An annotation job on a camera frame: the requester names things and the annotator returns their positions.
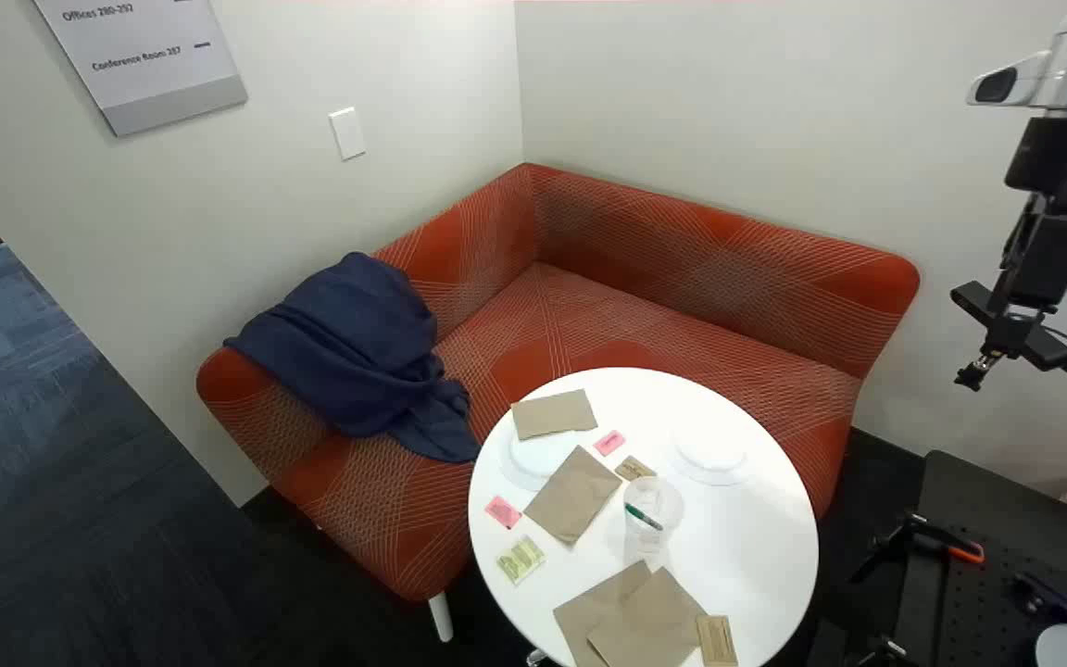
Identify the green pen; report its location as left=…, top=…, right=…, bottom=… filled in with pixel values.
left=621, top=498, right=668, bottom=539

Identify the large clear plastic plate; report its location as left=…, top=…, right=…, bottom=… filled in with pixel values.
left=669, top=421, right=755, bottom=487

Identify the orange fabric sofa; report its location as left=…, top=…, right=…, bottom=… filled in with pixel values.
left=192, top=160, right=921, bottom=644

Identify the round white table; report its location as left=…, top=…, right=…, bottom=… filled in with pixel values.
left=465, top=363, right=821, bottom=667

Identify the brown sugar packet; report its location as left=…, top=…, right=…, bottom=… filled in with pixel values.
left=610, top=452, right=659, bottom=487

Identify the small brown paper napkin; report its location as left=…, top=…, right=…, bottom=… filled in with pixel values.
left=692, top=610, right=741, bottom=667

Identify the small white plate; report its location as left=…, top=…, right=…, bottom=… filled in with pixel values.
left=502, top=421, right=576, bottom=481

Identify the yellow green packet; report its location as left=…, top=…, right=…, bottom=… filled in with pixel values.
left=492, top=533, right=548, bottom=591

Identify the navy blue blanket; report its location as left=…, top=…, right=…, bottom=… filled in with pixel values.
left=223, top=247, right=484, bottom=467

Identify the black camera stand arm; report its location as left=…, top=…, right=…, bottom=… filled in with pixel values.
left=948, top=277, right=1067, bottom=419

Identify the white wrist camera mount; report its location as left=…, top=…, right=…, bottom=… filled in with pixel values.
left=967, top=48, right=1063, bottom=111

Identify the orange handled black clamp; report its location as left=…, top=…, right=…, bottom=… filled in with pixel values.
left=847, top=508, right=991, bottom=587

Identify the grey white wall sign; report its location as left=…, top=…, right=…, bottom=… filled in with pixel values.
left=27, top=0, right=250, bottom=140

